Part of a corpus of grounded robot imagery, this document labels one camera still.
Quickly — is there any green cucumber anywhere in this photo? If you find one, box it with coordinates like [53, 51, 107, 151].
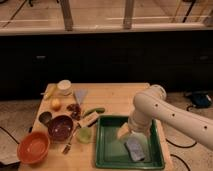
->
[83, 107, 105, 117]

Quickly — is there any dark cabinet counter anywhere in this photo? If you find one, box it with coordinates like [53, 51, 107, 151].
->
[0, 30, 213, 100]

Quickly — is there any dark purple bowl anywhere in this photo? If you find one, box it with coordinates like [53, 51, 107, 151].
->
[48, 115, 73, 141]

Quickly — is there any black floor cable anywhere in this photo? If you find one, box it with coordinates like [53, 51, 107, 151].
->
[165, 138, 200, 171]

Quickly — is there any small dark cup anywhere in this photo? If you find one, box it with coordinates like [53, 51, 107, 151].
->
[39, 111, 52, 125]

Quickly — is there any blue-grey sponge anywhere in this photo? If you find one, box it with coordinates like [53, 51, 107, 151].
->
[125, 137, 145, 162]

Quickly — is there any white rectangular block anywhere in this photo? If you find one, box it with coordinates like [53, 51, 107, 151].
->
[78, 112, 99, 127]

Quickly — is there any orange bowl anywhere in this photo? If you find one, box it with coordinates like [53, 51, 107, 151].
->
[17, 131, 50, 164]

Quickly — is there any white cup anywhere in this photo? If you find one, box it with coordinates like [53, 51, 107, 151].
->
[57, 80, 72, 95]

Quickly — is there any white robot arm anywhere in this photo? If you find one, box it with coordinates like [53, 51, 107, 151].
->
[117, 84, 213, 151]

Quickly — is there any dark red grape bunch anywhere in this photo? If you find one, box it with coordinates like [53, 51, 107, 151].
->
[67, 104, 81, 120]

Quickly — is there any light green cup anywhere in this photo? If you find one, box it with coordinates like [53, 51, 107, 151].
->
[77, 127, 92, 143]

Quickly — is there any yellow banana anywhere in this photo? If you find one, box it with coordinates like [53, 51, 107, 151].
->
[41, 84, 57, 100]

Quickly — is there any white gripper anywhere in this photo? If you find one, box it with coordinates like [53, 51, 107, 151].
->
[117, 110, 152, 139]

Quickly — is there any blue-black device on floor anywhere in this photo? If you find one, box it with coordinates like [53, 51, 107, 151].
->
[185, 92, 212, 108]

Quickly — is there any fork with wooden handle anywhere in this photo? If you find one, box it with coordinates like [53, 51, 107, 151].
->
[62, 125, 80, 155]

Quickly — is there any grey-blue cone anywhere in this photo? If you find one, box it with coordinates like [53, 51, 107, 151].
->
[74, 89, 88, 105]

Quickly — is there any green plastic tray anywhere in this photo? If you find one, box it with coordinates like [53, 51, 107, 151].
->
[95, 116, 165, 170]

